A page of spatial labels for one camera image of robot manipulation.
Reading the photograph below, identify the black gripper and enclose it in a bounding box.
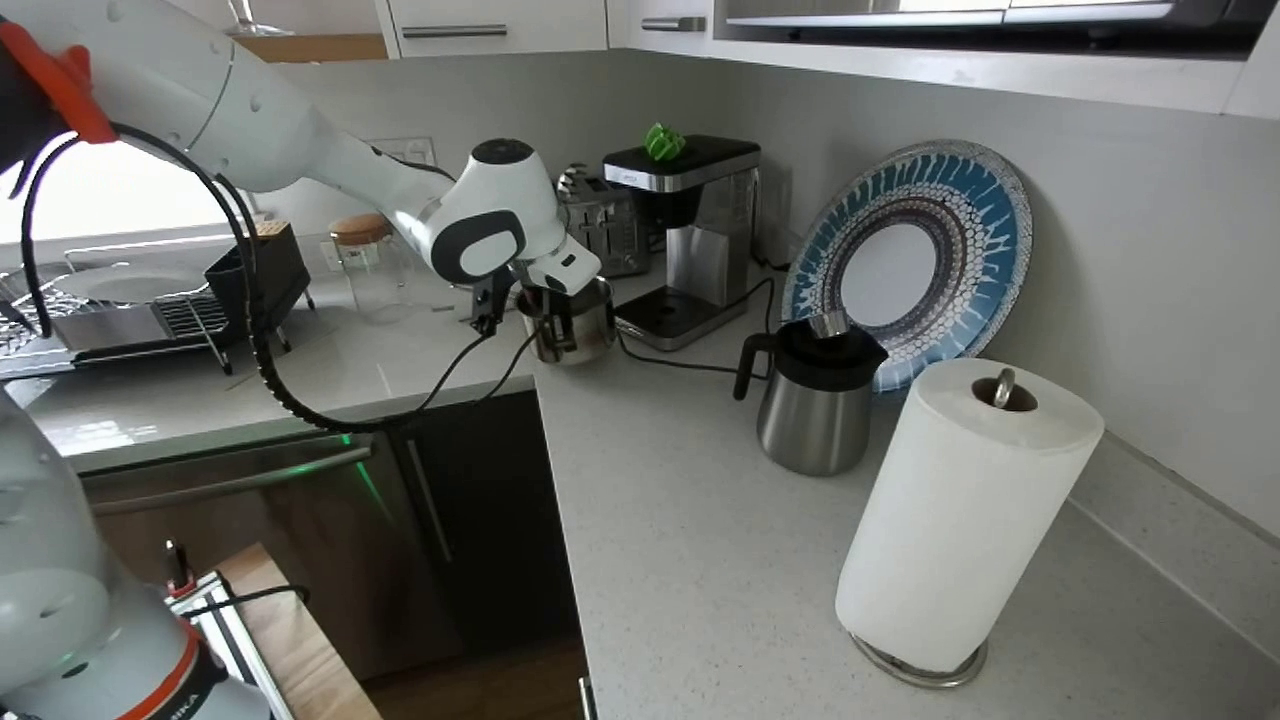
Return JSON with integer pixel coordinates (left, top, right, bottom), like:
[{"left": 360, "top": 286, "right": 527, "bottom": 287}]
[{"left": 515, "top": 276, "right": 609, "bottom": 336}]

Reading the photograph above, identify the small steel pot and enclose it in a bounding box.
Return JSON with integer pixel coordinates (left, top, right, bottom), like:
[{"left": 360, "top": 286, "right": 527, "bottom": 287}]
[{"left": 527, "top": 281, "right": 616, "bottom": 367}]

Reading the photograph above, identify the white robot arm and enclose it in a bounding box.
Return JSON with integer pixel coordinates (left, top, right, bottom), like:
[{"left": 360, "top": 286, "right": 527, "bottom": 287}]
[{"left": 0, "top": 0, "right": 601, "bottom": 720}]

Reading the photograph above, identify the white paper towel roll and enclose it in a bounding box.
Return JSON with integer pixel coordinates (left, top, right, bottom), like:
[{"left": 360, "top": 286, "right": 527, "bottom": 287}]
[{"left": 836, "top": 362, "right": 1103, "bottom": 689}]

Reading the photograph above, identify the silver toaster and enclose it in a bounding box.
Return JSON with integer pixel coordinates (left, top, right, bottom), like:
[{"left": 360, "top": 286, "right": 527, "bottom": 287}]
[{"left": 554, "top": 165, "right": 653, "bottom": 281}]

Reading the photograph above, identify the black steel coffee maker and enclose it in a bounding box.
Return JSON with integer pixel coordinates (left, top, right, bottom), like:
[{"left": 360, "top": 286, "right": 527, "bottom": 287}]
[{"left": 603, "top": 135, "right": 762, "bottom": 352}]

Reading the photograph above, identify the glass jar wooden lid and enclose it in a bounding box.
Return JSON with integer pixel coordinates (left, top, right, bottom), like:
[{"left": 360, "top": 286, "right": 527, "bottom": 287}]
[{"left": 333, "top": 213, "right": 399, "bottom": 317}]

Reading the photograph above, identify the green object on coffee maker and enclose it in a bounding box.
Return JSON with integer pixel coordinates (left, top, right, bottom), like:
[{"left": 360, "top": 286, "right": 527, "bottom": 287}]
[{"left": 642, "top": 126, "right": 686, "bottom": 160}]

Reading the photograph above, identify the dark lower cabinet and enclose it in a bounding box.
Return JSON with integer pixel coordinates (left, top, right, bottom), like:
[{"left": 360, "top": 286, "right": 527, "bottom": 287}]
[{"left": 85, "top": 392, "right": 576, "bottom": 682}]

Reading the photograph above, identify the steel coffee carafe black lid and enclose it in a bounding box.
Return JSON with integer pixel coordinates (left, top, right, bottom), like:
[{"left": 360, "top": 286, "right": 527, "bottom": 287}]
[{"left": 731, "top": 321, "right": 890, "bottom": 475}]

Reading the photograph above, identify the blue white decorative plate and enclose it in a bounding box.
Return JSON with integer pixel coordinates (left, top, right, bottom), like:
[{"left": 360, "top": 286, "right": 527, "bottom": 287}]
[{"left": 779, "top": 142, "right": 1032, "bottom": 392}]

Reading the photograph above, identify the dish drying rack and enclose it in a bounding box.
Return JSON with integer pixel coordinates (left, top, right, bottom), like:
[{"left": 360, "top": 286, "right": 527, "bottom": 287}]
[{"left": 0, "top": 236, "right": 315, "bottom": 386}]

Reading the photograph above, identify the white upper cabinet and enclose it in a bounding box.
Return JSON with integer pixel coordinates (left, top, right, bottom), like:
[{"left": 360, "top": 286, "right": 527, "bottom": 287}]
[{"left": 195, "top": 0, "right": 1280, "bottom": 120}]

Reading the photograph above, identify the coffee maker power cord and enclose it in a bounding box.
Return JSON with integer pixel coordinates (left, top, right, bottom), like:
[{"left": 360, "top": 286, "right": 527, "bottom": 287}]
[{"left": 611, "top": 274, "right": 785, "bottom": 382}]

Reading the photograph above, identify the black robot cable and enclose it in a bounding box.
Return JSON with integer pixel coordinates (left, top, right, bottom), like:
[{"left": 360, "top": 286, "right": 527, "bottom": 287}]
[{"left": 12, "top": 126, "right": 545, "bottom": 437}]

